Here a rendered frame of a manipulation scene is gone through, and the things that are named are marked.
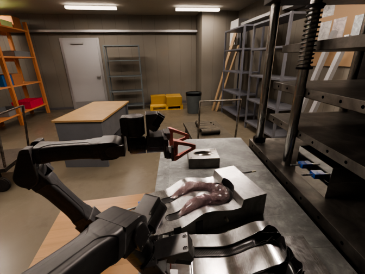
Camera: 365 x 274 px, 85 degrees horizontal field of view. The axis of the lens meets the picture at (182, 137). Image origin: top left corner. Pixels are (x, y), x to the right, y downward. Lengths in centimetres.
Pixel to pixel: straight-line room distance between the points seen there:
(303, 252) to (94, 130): 270
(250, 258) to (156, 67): 685
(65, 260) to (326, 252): 85
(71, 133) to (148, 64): 461
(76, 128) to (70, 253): 283
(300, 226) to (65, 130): 290
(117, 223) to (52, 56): 748
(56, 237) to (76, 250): 70
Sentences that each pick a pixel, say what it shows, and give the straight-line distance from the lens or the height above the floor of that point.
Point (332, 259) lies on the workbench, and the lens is 96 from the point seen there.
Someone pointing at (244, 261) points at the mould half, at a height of 90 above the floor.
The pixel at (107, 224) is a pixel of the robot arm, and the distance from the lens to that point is 37.
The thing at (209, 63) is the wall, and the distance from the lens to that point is 678.
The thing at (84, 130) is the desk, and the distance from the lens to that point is 307.
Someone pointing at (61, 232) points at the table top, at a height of 80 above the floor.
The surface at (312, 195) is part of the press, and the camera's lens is 127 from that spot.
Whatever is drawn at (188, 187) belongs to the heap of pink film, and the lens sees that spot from 94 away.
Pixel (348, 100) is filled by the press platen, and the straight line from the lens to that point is 113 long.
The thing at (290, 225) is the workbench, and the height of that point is 80.
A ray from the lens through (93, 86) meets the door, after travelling 741.
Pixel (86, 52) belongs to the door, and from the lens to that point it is 739.
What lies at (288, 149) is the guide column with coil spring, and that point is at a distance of 145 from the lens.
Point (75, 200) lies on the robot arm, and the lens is 78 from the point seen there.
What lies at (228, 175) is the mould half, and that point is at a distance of 104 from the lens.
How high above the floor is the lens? 145
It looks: 21 degrees down
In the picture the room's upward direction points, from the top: 1 degrees counter-clockwise
